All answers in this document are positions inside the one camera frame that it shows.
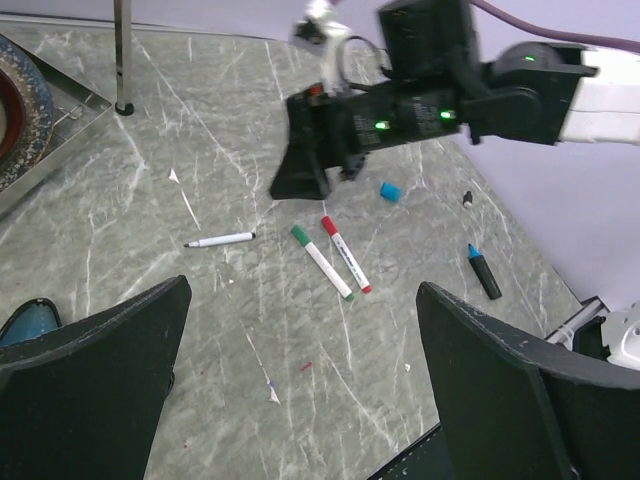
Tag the blue pen cap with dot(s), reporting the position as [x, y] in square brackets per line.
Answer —
[390, 192]

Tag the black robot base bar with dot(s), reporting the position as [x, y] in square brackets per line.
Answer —
[426, 458]

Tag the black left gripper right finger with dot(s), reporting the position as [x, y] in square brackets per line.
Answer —
[514, 406]

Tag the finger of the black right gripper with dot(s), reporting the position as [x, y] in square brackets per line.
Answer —
[300, 174]

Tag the blue star shaped dish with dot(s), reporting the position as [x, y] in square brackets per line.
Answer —
[32, 319]

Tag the white marker with red tip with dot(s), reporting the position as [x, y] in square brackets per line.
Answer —
[346, 254]

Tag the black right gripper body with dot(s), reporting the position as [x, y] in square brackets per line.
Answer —
[347, 128]

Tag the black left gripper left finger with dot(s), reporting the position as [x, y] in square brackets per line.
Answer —
[84, 401]

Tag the small black pen cap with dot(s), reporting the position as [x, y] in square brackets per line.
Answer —
[467, 200]

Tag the thin white pen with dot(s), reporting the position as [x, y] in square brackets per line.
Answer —
[222, 240]

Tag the white marker with green tip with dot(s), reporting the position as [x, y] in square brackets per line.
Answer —
[324, 265]

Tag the metal dish rack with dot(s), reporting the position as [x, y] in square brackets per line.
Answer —
[79, 112]

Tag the aluminium rail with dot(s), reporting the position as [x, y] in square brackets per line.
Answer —
[565, 333]

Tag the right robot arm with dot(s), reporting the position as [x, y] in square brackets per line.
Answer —
[558, 87]

